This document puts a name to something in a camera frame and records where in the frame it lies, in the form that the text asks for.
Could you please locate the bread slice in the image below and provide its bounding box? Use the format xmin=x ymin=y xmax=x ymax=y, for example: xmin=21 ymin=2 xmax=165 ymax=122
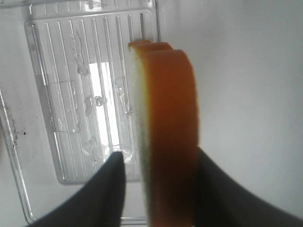
xmin=128 ymin=40 xmax=199 ymax=227

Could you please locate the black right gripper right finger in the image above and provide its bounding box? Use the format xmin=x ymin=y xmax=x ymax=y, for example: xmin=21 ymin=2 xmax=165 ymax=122
xmin=194 ymin=148 xmax=303 ymax=227

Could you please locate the clear plastic right tray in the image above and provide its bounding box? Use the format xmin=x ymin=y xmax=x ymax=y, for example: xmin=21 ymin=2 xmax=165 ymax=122
xmin=0 ymin=0 xmax=160 ymax=225

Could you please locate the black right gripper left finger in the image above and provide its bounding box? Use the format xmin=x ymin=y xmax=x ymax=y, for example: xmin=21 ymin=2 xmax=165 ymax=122
xmin=31 ymin=152 xmax=125 ymax=227

